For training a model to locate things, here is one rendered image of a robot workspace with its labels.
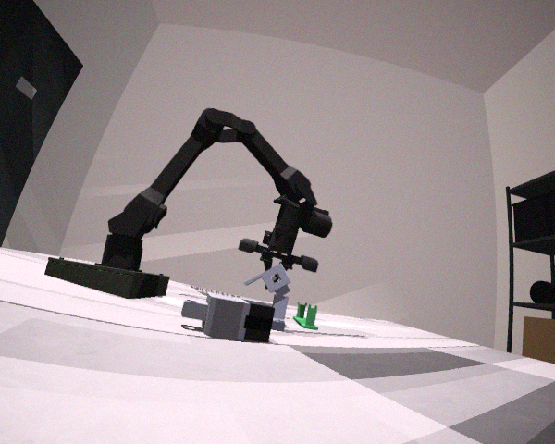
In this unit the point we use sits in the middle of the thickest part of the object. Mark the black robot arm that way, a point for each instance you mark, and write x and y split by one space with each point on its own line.
123 248

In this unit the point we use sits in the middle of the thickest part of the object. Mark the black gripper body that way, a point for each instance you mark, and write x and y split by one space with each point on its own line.
282 241

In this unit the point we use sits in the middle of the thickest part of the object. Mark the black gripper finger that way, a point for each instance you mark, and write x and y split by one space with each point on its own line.
286 268
267 264

